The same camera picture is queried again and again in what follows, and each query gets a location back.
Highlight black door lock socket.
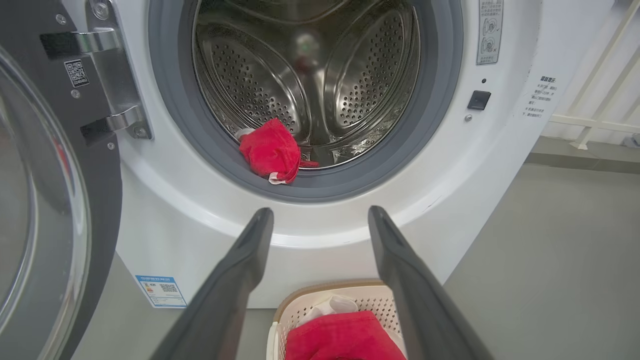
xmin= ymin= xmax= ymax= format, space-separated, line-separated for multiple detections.
xmin=467 ymin=90 xmax=492 ymax=111

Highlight black round glass washer door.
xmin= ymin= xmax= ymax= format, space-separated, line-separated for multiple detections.
xmin=0 ymin=0 xmax=123 ymax=360

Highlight small red garment white cuffs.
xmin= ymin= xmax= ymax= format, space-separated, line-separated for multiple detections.
xmin=235 ymin=118 xmax=319 ymax=186

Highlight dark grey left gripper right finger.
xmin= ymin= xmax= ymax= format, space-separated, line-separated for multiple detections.
xmin=368 ymin=205 xmax=493 ymax=360

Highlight white front-load washing machine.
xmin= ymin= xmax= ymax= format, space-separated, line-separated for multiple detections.
xmin=60 ymin=0 xmax=618 ymax=309

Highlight cream perforated basket brown rim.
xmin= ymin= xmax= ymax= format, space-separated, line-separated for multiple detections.
xmin=266 ymin=280 xmax=408 ymax=360

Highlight silver metal door hinge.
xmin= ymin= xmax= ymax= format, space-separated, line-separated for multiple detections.
xmin=40 ymin=0 xmax=153 ymax=146

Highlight white QR code sticker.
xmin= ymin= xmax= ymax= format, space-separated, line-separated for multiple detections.
xmin=64 ymin=59 xmax=90 ymax=89

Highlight stainless steel perforated drum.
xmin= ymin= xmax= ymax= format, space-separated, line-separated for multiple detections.
xmin=192 ymin=0 xmax=421 ymax=170

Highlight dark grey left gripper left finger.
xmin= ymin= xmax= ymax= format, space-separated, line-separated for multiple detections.
xmin=150 ymin=207 xmax=275 ymax=360

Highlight white metal railing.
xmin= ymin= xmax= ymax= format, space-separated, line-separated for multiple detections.
xmin=542 ymin=0 xmax=640 ymax=151

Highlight blue energy label sticker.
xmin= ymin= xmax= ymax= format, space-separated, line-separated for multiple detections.
xmin=134 ymin=274 xmax=188 ymax=309

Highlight black printed text sticker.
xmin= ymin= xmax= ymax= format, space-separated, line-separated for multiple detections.
xmin=522 ymin=75 xmax=558 ymax=119

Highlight red and white garment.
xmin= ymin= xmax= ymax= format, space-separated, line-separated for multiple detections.
xmin=284 ymin=295 xmax=407 ymax=360

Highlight grey warning label sticker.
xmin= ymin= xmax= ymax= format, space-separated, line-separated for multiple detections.
xmin=475 ymin=0 xmax=504 ymax=66

